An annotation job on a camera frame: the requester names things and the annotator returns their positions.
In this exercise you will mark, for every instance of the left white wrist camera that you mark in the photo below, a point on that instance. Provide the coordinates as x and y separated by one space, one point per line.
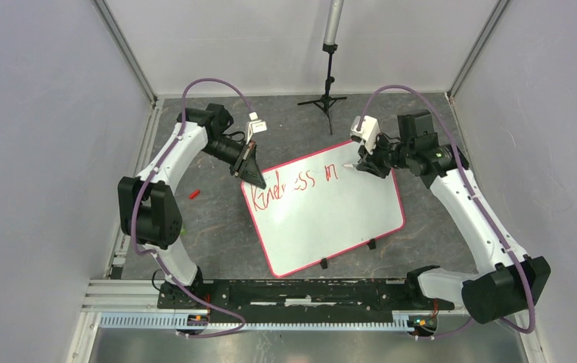
254 125

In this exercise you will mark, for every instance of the white slotted cable duct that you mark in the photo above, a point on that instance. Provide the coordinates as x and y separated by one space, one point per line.
200 323

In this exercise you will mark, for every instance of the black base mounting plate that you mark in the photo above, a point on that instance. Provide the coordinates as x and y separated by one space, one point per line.
297 301

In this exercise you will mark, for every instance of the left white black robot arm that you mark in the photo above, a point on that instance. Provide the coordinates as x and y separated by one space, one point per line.
148 210

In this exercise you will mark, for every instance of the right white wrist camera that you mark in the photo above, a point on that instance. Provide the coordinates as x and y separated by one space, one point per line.
365 130

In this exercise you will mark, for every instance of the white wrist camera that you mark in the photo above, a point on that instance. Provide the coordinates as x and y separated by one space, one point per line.
254 125
365 130

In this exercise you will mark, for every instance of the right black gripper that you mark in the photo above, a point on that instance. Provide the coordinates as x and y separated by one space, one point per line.
373 166

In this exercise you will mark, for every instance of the red marker cap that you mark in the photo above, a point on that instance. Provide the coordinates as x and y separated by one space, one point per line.
194 194

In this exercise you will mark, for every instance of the black tripod camera stand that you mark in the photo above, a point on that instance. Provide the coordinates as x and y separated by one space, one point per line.
329 46

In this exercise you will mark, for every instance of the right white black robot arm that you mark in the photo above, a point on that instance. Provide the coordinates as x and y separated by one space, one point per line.
508 280

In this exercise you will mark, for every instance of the pink-framed whiteboard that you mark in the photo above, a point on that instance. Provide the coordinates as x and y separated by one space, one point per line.
314 208

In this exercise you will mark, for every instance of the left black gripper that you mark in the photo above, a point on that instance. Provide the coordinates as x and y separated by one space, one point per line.
249 170

